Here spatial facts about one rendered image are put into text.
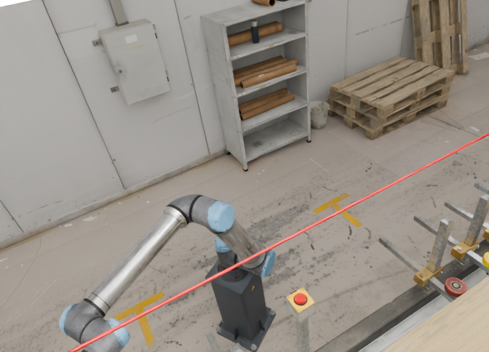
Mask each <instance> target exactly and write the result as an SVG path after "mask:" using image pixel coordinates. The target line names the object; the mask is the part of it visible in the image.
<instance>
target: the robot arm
mask: <svg viewBox="0 0 489 352"><path fill-rule="evenodd" d="M189 223H197V224H200V225H203V226H204V227H206V228H207V229H208V230H210V231H211V232H212V233H214V234H215V235H216V236H217V237H216V239H215V250H216V253H217V256H218V261H219V264H218V273H220V272H221V271H224V270H225V269H227V268H229V267H231V266H233V265H235V264H237V263H239V262H241V261H242V260H244V259H246V258H248V257H250V256H252V255H254V254H256V253H258V252H260V251H261V250H263V249H265V247H264V246H263V245H262V243H260V242H259V241H256V240H253V239H252V238H251V236H250V235H249V234H248V233H247V232H246V230H245V229H244V228H243V227H242V226H241V225H240V224H239V222H238V221H237V220H236V219H235V218H234V209H233V207H232V206H231V205H230V204H227V203H226V202H224V201H218V200H216V199H212V198H209V197H206V196H203V195H200V194H191V195H187V196H182V197H180V198H178V199H175V200H174V201H171V202H170V203H169V204H168V205H167V206H166V207H165V208H164V214H163V215H162V216H161V218H160V219H159V220H158V221H157V222H156V223H155V224H154V225H153V226H152V227H151V229H150V230H149V231H148V232H147V233H146V234H145V235H144V236H143V237H142V238H141V239H140V241H139V242H138V243H137V244H136V245H135V246H134V247H133V248H132V249H131V250H130V251H129V252H128V253H127V254H126V255H125V256H124V257H123V258H122V259H121V261H120V262H119V263H118V264H117V265H116V266H115V267H114V268H113V269H112V270H111V272H110V273H109V274H108V275H107V276H106V277H105V278H104V279H103V280H102V281H101V282H100V283H99V285H97V286H96V288H94V289H93V290H92V291H91V292H90V294H89V295H88V296H87V297H85V298H84V299H83V300H82V301H81V302H80V303H73V304H71V305H69V306H68V307H67V308H66V309H65V310H64V311H63V313H62V315H61V317H60V329H61V330H62V331H63V332H64V333H65V334H66V335H67V336H69V337H71V338H73V339H74V340H75V341H76V342H78V343H80V344H83V343H85V342H87V341H88V340H91V339H92V338H94V337H97V336H98V335H100V334H102V333H104V332H106V331H108V330H110V329H112V328H114V327H116V326H118V325H119V324H121V323H120V322H119V321H117V320H116V319H114V318H109V319H108V321H106V320H105V319H104V317H105V315H106V314H107V312H108V311H109V310H110V309H111V308H112V306H113V305H114V304H115V303H116V301H117V300H118V299H119V298H120V297H121V296H122V295H123V294H124V293H125V291H126V290H127V289H128V288H129V287H130V285H131V284H132V283H133V282H134V280H136V278H137V277H138V276H139V275H140V274H141V273H142V272H143V270H144V269H145V268H146V267H147V266H148V264H149V263H150V262H151V261H152V260H153V259H154V258H155V257H156V255H157V254H158V253H159V252H160V251H161V249H162V248H163V247H164V246H165V244H166V243H167V242H168V241H169V240H170V239H171V238H172V237H173V236H174V235H175V233H176V232H177V231H178V230H179V228H185V227H186V226H187V225H188V224H189ZM275 258H276V253H275V251H274V250H271V249H270V250H269V251H267V252H264V253H263V254H262V255H259V256H257V257H255V258H253V259H251V260H250V261H248V262H246V263H244V264H242V265H240V266H238V267H236V268H235V269H233V270H231V271H229V272H227V273H225V274H223V275H221V276H220V277H221V278H222V280H224V281H227V282H238V281H241V280H243V279H244V278H245V277H246V276H247V275H248V273H249V272H251V273H254V274H256V275H259V276H262V277H267V276H268V275H269V274H270V272H271V270H272V268H273V266H274V261H275ZM129 340H130V334H129V332H128V331H127V330H126V329H125V327H122V328H120V329H118V330H116V331H115V332H112V333H111V334H109V335H106V336H105V337H102V338H100V339H99V340H97V341H95V342H93V343H91V344H89V345H87V346H86V347H84V348H83V350H82V351H81V352H120V351H121V350H122V349H123V348H124V347H125V345H126V344H127V342H128V341H129Z"/></svg>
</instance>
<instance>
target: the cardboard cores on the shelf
mask: <svg viewBox="0 0 489 352"><path fill-rule="evenodd" d="M280 31H282V24H281V23H280V22H277V21H274V22H271V23H267V24H264V25H260V26H258V34H259V38H260V37H263V36H267V35H269V34H273V33H276V32H280ZM227 37H228V46H229V47H231V46H234V45H236V44H241V43H243V42H246V41H250V40H253V38H252V31H251V29H247V30H245V31H240V32H238V33H234V34H231V35H228V36H227ZM297 64H298V63H297V60H296V59H295V58H294V59H292V60H288V59H287V57H283V56H281V55H280V56H277V57H273V58H271V59H268V60H264V61H262V62H259V63H256V64H253V65H249V66H246V67H243V68H240V69H237V70H235V71H233V75H234V84H235V87H237V86H239V85H240V86H241V88H242V89H244V88H247V87H251V86H253V85H256V84H259V83H262V82H264V81H268V80H270V79H274V78H276V77H279V76H283V75H285V74H287V73H291V72H293V71H296V70H297V67H296V66H297ZM287 93H288V90H287V88H286V87H285V88H284V89H280V90H277V91H275V92H272V93H269V94H267V95H263V96H261V97H257V98H255V99H252V100H249V101H247V102H244V103H241V104H238V108H239V117H240V119H241V120H242V121H244V120H246V119H248V118H251V117H253V116H256V115H258V114H260V113H263V112H265V111H268V110H270V109H272V108H276V107H277V106H279V105H282V104H285V103H287V102H290V101H291V100H294V99H295V96H294V94H293V93H290V94H288V95H285V94H287Z"/></svg>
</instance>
